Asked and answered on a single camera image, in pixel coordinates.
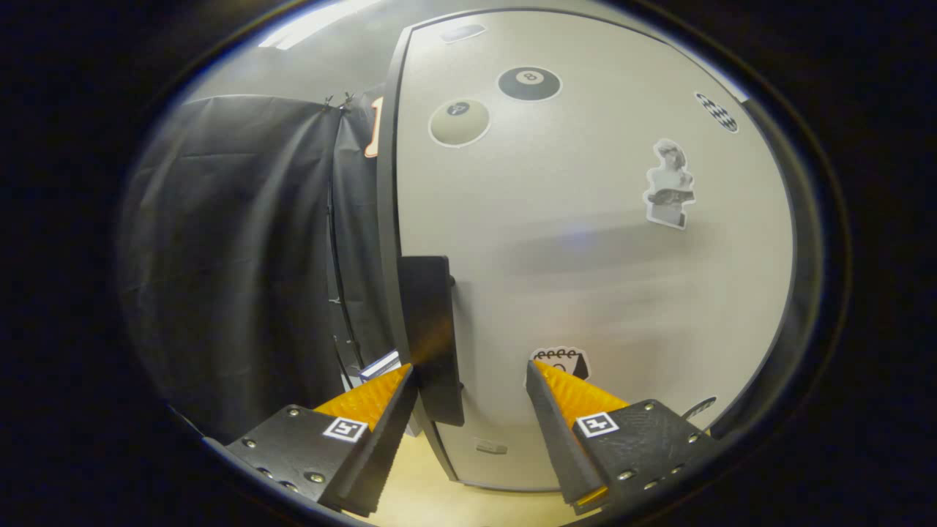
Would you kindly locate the white spine book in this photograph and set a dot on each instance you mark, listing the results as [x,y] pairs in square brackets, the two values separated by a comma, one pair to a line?
[381,364]

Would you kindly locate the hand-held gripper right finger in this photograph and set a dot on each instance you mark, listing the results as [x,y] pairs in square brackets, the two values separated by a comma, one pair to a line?
[560,439]

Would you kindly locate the dark grey cabinet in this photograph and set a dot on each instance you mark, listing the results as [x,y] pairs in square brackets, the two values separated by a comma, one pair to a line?
[386,219]

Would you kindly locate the black backdrop cloth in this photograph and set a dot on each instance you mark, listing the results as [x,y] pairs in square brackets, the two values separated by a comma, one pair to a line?
[219,256]

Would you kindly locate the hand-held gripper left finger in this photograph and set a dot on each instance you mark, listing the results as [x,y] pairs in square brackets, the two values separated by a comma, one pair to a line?
[381,457]

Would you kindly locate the black backdrop stand pole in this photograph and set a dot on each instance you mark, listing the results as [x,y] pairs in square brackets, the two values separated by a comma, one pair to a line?
[330,234]

